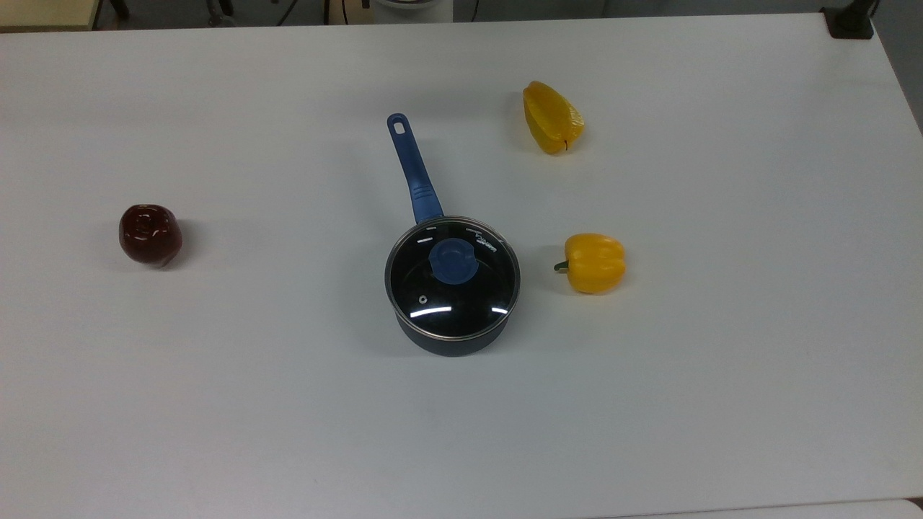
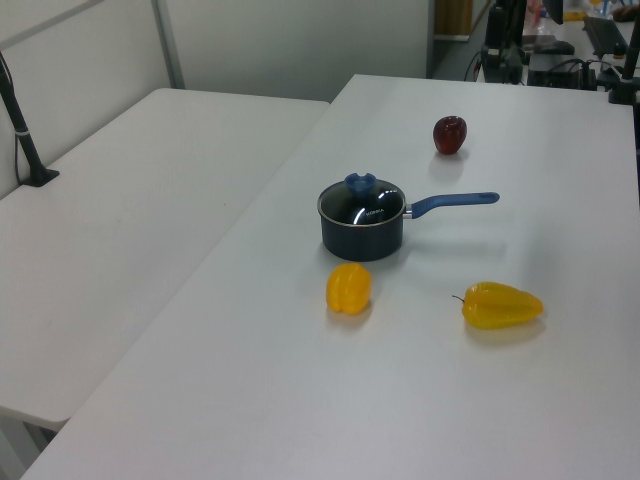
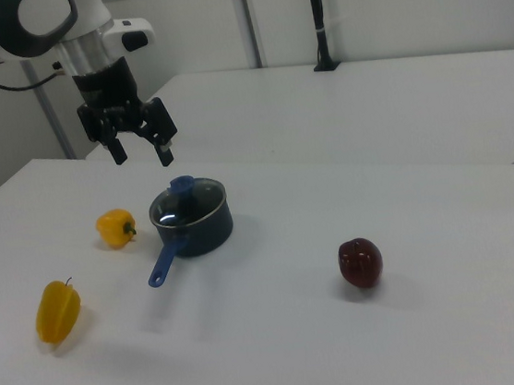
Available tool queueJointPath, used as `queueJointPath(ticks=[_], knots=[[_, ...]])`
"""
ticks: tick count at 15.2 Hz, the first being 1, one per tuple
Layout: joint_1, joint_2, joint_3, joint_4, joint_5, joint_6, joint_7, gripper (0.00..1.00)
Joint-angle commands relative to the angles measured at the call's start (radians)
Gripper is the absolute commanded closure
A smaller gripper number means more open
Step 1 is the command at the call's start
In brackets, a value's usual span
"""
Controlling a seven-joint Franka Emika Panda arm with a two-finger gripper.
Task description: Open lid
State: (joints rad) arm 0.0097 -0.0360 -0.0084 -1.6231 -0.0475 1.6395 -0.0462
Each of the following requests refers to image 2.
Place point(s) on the brown wooden door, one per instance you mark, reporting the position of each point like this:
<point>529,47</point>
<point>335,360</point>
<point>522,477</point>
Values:
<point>452,17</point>

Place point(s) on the black camera pole with base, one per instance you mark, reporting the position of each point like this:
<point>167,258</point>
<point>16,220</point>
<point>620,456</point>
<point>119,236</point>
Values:
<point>24,140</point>

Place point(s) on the white side table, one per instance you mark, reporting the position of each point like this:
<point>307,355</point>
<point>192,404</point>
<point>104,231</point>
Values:
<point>125,220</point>

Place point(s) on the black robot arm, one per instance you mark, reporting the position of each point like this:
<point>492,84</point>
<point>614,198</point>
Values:
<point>515,20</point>

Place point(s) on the glass lid with blue knob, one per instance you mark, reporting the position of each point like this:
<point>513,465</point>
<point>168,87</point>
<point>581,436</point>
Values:
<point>361,204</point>

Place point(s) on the black electronics box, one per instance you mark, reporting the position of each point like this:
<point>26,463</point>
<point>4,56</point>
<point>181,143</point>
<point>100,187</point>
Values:
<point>559,74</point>

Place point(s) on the long yellow bell pepper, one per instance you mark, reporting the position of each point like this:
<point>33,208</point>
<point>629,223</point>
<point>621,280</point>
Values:
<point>500,306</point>

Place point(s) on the round yellow bell pepper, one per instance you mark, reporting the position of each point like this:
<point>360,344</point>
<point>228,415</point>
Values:
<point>348,288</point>

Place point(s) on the black keyboard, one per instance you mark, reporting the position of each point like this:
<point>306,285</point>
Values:
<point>605,34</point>

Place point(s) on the black wrist rest pad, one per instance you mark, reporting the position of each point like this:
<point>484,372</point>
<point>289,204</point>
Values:
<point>548,46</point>

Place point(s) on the dark red apple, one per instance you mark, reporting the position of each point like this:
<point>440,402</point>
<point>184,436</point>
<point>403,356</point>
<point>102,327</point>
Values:
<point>449,134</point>

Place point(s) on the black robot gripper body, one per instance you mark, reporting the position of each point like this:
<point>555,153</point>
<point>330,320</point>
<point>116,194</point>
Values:
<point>492,30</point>

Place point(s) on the grey metal partition post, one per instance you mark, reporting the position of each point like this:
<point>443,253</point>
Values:
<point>169,42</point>

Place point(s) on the black camera stand with clamp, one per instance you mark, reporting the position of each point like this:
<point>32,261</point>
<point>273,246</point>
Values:
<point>626,75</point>

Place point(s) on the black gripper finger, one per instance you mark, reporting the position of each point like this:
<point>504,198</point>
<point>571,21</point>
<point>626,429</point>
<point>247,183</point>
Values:
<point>491,74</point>
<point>513,74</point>

